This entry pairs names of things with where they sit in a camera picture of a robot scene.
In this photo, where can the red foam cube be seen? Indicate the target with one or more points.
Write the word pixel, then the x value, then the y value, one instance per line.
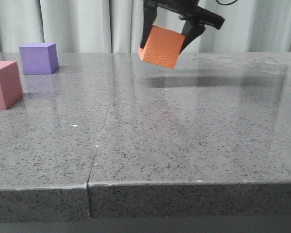
pixel 10 84

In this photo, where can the orange foam cube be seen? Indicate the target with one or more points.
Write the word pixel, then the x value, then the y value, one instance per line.
pixel 162 47

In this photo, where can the purple foam cube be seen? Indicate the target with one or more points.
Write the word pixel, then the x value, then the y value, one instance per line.
pixel 39 58

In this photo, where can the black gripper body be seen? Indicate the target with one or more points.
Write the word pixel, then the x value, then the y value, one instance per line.
pixel 187 9

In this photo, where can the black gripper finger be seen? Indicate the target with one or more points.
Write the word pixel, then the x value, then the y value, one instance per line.
pixel 150 14
pixel 191 30

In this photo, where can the grey pleated curtain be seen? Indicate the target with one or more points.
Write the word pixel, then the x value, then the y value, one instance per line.
pixel 116 25

